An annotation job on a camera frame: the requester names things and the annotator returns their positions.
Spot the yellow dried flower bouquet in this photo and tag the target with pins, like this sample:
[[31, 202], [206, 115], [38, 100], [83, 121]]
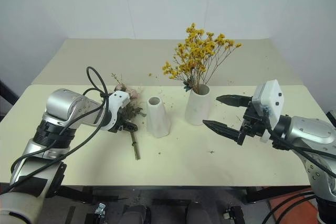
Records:
[[197, 51]]

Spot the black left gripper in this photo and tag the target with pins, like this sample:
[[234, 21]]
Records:
[[117, 127]]

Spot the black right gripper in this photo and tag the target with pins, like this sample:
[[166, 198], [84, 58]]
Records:
[[253, 124]]

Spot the pink dried flower bouquet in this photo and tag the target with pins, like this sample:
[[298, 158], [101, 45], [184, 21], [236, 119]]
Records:
[[132, 110]]

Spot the black side furniture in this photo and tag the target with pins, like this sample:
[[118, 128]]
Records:
[[8, 98]]

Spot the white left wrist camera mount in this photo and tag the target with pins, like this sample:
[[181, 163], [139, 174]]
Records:
[[118, 99]]

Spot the metal caster bracket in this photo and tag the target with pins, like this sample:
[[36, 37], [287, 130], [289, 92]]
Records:
[[100, 209], [229, 213]]

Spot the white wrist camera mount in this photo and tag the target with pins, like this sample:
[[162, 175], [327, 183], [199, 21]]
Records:
[[270, 98], [118, 99]]

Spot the tall white vase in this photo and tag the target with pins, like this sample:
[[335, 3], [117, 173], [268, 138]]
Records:
[[197, 108]]

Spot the short white faceted vase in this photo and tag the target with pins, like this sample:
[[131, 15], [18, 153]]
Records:
[[157, 119]]

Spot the dark rounded shape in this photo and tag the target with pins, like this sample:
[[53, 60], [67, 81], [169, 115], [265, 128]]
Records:
[[136, 214]]

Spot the black object at edge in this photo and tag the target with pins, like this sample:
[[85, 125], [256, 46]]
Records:
[[331, 119]]

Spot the black table frame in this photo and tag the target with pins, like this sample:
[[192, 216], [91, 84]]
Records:
[[157, 189]]

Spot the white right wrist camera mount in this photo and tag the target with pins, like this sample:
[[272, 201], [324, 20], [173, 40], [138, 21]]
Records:
[[270, 98]]

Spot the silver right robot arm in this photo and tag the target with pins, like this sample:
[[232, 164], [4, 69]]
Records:
[[309, 132]]

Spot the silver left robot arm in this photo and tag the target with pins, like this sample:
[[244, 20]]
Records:
[[63, 103]]

